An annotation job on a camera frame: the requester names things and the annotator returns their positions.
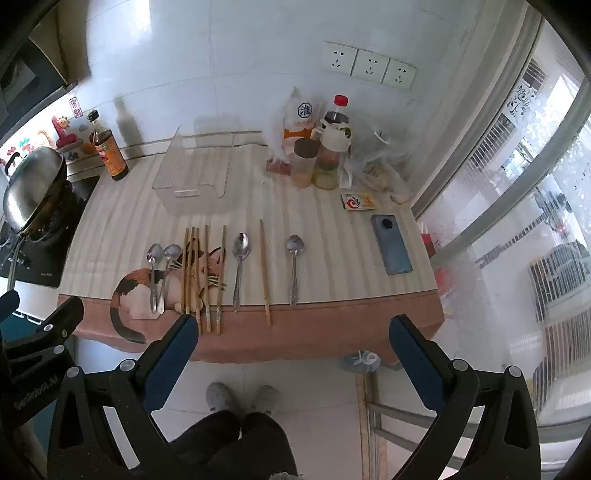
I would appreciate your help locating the brown lid jar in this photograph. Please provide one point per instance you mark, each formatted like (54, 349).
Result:
(305, 161)

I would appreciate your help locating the white lid oil bottle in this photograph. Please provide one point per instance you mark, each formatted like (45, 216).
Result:
(330, 157)

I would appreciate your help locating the red square wall sticker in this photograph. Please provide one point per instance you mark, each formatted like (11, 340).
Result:
(74, 107)

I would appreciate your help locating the grey window frame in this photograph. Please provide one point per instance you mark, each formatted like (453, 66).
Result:
(498, 92)

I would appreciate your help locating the steel wok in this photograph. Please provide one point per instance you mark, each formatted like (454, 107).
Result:
(34, 184)

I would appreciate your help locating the striped cat print tablecloth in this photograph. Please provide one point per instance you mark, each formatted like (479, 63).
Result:
(323, 258)

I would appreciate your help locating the red cap dark bottle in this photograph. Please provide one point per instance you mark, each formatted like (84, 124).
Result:
(337, 113)

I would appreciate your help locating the metal spoon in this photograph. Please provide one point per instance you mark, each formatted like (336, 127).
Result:
(171, 251)
(240, 244)
(153, 281)
(294, 244)

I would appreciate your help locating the dark range hood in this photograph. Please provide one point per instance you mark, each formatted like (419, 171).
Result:
(18, 74)

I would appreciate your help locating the white dish rack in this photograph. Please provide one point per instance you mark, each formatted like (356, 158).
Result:
(194, 170)

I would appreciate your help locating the blue white shoe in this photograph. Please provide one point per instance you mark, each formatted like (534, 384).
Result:
(362, 361)

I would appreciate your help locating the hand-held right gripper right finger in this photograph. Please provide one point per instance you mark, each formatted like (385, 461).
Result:
(415, 364)

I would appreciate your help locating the metal table frame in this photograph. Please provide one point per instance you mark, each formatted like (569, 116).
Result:
(369, 415)

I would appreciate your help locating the clear plastic bag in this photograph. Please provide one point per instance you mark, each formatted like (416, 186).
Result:
(378, 161)

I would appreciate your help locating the white orange seasoning packet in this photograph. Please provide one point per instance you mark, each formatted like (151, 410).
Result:
(300, 117)

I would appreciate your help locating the person's legs in dark trousers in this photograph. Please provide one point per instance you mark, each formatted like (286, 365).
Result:
(235, 447)

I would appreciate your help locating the white wall socket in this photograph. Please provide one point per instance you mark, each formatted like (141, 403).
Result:
(369, 64)
(339, 56)
(399, 74)

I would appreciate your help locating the grey slipper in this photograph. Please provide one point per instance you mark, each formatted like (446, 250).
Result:
(220, 396)
(265, 399)

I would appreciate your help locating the black gas stove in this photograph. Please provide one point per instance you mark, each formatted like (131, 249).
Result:
(46, 251)

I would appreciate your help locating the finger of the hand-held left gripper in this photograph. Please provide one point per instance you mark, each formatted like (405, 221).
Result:
(9, 304)
(60, 321)

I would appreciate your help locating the orange snack canister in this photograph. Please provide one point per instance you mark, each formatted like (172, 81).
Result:
(111, 157)

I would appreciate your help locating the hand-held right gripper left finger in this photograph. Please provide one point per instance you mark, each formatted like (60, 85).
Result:
(171, 364)

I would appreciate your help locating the small colourful box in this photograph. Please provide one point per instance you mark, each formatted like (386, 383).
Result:
(358, 201)

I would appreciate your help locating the blue smartphone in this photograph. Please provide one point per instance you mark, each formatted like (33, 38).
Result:
(391, 244)

